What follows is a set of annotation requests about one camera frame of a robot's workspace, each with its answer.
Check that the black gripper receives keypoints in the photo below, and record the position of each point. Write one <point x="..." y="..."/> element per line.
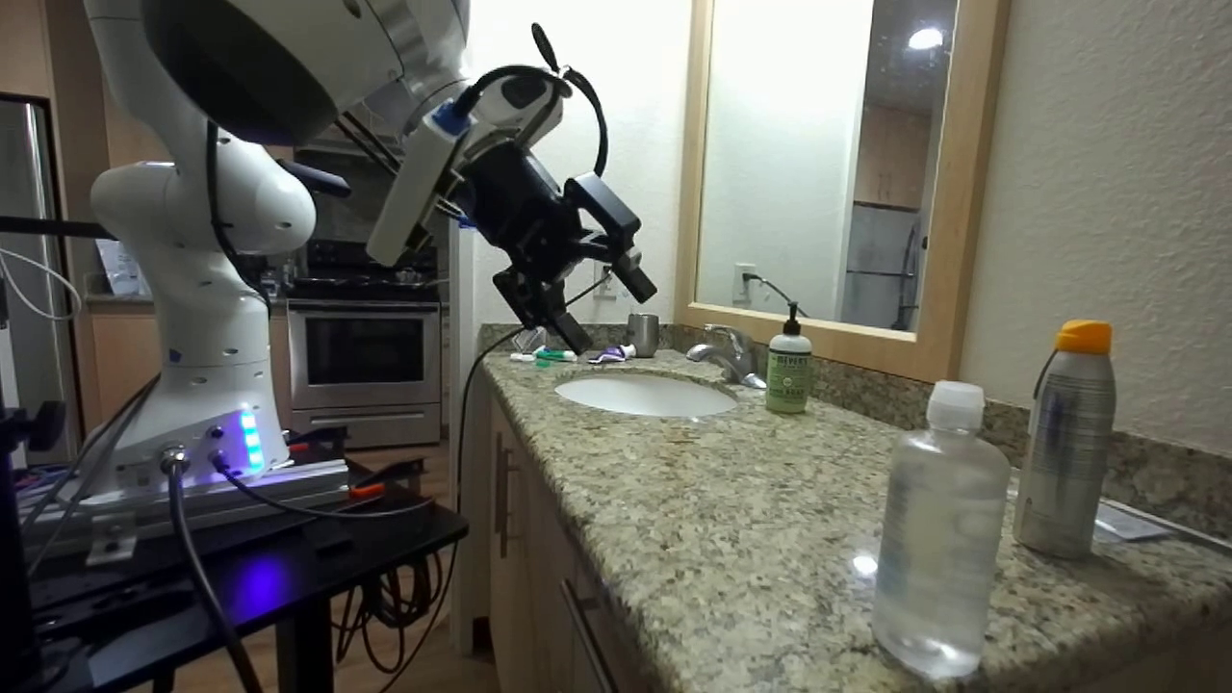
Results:
<point x="522" y="212"/>

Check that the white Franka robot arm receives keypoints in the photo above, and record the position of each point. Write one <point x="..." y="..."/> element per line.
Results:
<point x="215" y="254"/>

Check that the green soap pump bottle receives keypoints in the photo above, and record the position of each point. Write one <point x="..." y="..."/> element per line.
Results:
<point x="786" y="371"/>

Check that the clear plastic bottle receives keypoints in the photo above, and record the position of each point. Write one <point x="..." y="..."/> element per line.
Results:
<point x="939" y="542"/>

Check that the green white toothpaste tube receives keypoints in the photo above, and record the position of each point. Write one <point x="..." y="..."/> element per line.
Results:
<point x="545" y="355"/>

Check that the purple toothpaste tube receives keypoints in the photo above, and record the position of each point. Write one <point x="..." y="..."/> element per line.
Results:
<point x="614" y="353"/>

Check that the grey metal cup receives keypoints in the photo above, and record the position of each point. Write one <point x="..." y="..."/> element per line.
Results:
<point x="642" y="338"/>

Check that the white oval sink basin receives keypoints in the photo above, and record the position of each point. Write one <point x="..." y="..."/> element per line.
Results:
<point x="641" y="394"/>

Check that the chrome faucet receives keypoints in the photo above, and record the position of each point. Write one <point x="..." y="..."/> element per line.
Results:
<point x="728" y="353"/>

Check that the stainless steel oven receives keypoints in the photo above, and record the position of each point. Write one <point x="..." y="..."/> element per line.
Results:
<point x="367" y="359"/>

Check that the light wooden vanity cabinet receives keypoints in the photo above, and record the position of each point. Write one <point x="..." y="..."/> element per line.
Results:
<point x="513" y="542"/>

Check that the wooden framed mirror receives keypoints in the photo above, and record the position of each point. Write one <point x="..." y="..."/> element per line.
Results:
<point x="949" y="194"/>

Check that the black robot cart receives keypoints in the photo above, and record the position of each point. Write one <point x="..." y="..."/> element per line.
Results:
<point x="156" y="601"/>

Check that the stainless steel fridge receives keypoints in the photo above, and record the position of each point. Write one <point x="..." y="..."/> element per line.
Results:
<point x="23" y="254"/>

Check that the silver spray can orange cap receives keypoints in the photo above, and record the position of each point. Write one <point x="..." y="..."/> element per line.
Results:
<point x="1063" y="448"/>

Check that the clear flat plastic wrapper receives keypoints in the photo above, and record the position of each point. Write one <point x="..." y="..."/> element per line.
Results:
<point x="1157" y="526"/>

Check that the white wall outlet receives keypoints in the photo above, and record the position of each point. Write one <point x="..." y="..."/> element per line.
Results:
<point x="605" y="278"/>

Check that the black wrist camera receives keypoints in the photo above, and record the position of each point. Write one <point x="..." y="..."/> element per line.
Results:
<point x="614" y="234"/>

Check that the purple robot base plate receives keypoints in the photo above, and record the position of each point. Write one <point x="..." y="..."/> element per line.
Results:
<point x="77" y="507"/>

